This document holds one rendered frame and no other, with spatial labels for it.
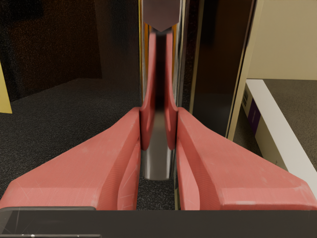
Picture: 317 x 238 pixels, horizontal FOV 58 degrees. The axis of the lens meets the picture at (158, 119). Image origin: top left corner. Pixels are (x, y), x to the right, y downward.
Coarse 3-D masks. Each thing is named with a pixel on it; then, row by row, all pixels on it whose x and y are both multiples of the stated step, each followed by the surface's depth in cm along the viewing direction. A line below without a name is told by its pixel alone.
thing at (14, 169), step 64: (0, 0) 14; (64, 0) 14; (128, 0) 14; (192, 0) 14; (64, 64) 16; (128, 64) 16; (192, 64) 16; (0, 128) 18; (64, 128) 18; (0, 192) 22
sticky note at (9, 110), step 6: (0, 66) 16; (0, 72) 16; (0, 78) 16; (0, 84) 16; (0, 90) 17; (6, 90) 17; (0, 96) 17; (6, 96) 17; (0, 102) 17; (6, 102) 17; (0, 108) 17; (6, 108) 17
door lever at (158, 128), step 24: (144, 0) 9; (168, 0) 9; (144, 24) 9; (168, 24) 9; (144, 48) 10; (168, 48) 10; (144, 72) 10; (168, 72) 10; (144, 96) 11; (168, 96) 11; (144, 120) 12; (168, 120) 12; (144, 144) 12; (168, 144) 12; (144, 168) 13; (168, 168) 13
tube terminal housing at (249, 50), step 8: (256, 8) 15; (256, 16) 15; (256, 24) 15; (256, 32) 16; (248, 48) 16; (248, 56) 16; (248, 64) 17; (240, 80) 17; (240, 88) 18; (240, 96) 18; (240, 104) 18; (232, 120) 19; (232, 128) 19; (232, 136) 20
